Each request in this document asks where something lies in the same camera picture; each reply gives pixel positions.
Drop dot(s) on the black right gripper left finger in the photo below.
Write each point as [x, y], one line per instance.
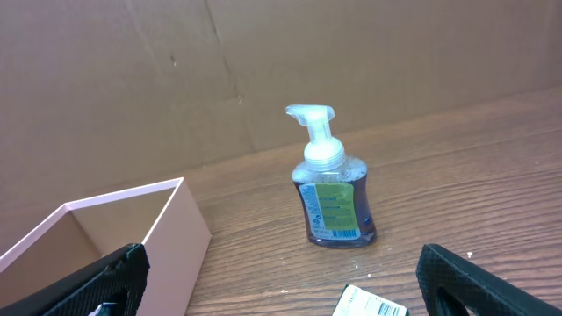
[112, 285]

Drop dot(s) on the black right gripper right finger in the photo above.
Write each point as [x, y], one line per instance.
[452, 286]

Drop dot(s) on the green white soap bar pack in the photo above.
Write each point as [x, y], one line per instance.
[355, 301]

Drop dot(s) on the clear soap pump bottle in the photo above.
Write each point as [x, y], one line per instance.
[331, 184]

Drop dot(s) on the pink open cardboard box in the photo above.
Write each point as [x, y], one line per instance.
[163, 217]

